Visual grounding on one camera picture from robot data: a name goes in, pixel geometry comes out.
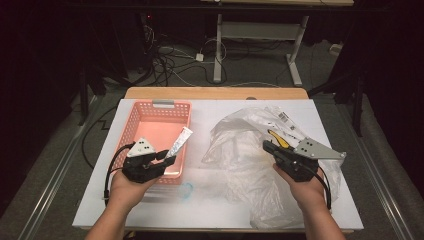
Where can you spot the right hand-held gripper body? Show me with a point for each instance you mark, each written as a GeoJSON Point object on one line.
{"type": "Point", "coordinates": [313, 150]}

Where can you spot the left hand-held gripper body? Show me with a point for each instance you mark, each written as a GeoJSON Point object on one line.
{"type": "Point", "coordinates": [141, 148]}

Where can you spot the silver white tube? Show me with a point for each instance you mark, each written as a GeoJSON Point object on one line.
{"type": "Point", "coordinates": [180, 141]}

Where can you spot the clear plastic bag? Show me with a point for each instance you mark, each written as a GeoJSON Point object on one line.
{"type": "Point", "coordinates": [246, 160]}

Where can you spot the pink plastic basket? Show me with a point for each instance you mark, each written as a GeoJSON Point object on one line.
{"type": "Point", "coordinates": [156, 126]}

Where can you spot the person's right hand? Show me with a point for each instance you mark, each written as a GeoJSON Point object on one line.
{"type": "Point", "coordinates": [308, 193]}

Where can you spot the person's left hand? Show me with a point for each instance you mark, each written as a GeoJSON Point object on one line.
{"type": "Point", "coordinates": [130, 191]}

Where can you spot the white table mat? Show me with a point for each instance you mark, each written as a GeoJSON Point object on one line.
{"type": "Point", "coordinates": [206, 116]}

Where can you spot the black stand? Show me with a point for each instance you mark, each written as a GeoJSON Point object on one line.
{"type": "Point", "coordinates": [358, 106]}
{"type": "Point", "coordinates": [83, 100]}

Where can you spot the wooden table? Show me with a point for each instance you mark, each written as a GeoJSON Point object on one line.
{"type": "Point", "coordinates": [216, 92]}

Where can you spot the small white box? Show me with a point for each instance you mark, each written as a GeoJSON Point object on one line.
{"type": "Point", "coordinates": [335, 49]}

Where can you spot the white power adapter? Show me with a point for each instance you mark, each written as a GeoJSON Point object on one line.
{"type": "Point", "coordinates": [199, 57]}

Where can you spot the black computer tower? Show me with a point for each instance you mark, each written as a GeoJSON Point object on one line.
{"type": "Point", "coordinates": [136, 40]}

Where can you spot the white-framed desk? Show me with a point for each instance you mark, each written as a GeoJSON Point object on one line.
{"type": "Point", "coordinates": [218, 50]}

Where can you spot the metal floor rail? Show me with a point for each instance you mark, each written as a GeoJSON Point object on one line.
{"type": "Point", "coordinates": [386, 196]}
{"type": "Point", "coordinates": [48, 196]}

